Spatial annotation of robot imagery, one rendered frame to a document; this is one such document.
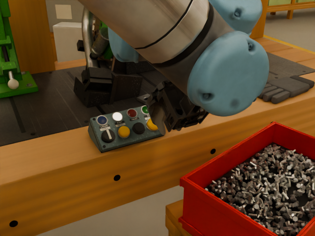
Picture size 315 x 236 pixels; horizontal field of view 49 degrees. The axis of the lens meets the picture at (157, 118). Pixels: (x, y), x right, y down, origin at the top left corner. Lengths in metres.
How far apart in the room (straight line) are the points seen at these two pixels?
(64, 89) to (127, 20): 0.79
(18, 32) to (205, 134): 0.69
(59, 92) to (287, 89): 0.64
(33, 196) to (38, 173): 0.05
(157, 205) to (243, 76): 1.66
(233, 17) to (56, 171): 0.44
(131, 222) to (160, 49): 1.60
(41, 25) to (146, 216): 1.11
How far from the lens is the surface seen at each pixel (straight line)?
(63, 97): 0.99
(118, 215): 1.88
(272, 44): 1.62
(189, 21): 0.28
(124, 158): 0.74
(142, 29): 0.27
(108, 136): 0.71
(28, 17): 1.20
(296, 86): 1.04
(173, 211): 0.72
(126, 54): 0.41
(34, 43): 1.22
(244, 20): 0.45
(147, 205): 1.93
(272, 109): 0.95
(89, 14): 1.00
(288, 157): 0.78
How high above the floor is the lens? 1.30
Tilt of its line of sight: 28 degrees down
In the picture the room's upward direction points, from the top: straight up
